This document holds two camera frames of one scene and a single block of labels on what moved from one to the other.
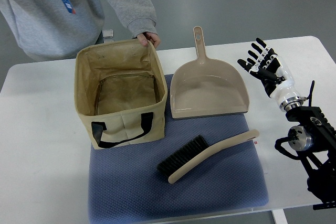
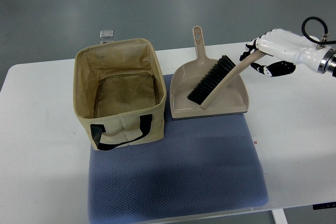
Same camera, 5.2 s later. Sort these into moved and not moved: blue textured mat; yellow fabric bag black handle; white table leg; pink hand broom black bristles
Moved: pink hand broom black bristles
Not moved: yellow fabric bag black handle; white table leg; blue textured mat
